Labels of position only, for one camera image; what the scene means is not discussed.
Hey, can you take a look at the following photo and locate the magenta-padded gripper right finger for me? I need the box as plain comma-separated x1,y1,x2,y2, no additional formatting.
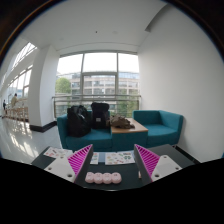
133,143,183,186

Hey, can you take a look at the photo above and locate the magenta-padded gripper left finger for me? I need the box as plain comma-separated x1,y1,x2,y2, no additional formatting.
43,143,94,183

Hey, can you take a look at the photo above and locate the white sticker sheet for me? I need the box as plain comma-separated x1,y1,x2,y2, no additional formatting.
104,151,136,166
43,146,74,160
89,152,101,166

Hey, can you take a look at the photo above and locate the teal armchair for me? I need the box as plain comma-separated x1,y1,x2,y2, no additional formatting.
132,109,185,149

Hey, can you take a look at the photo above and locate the teal sofa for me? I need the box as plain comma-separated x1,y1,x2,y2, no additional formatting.
56,111,114,153

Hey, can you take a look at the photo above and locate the wood-topped teal side table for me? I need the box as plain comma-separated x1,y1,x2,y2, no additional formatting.
110,118,149,152

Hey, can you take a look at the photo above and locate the bulky black backpack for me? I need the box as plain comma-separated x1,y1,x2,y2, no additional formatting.
66,105,93,139

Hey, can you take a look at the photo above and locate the brown jacket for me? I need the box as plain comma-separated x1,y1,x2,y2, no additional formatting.
106,114,136,130

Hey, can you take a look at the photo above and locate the black backpack with white label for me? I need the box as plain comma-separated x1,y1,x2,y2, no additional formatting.
90,101,111,131

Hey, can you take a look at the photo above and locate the row of wooden chairs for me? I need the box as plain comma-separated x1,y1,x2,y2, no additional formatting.
4,105,31,123

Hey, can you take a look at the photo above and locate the metal window railing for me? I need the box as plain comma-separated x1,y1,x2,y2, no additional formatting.
51,94,142,118

